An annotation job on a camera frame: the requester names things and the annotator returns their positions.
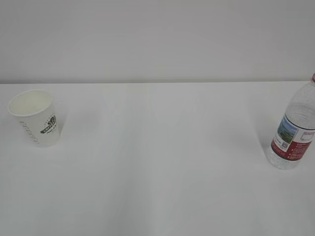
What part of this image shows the clear plastic water bottle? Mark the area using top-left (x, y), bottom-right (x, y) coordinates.
top-left (266, 76), bottom-right (315, 170)

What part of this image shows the white paper coffee cup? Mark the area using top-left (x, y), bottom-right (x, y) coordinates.
top-left (8, 89), bottom-right (60, 148)

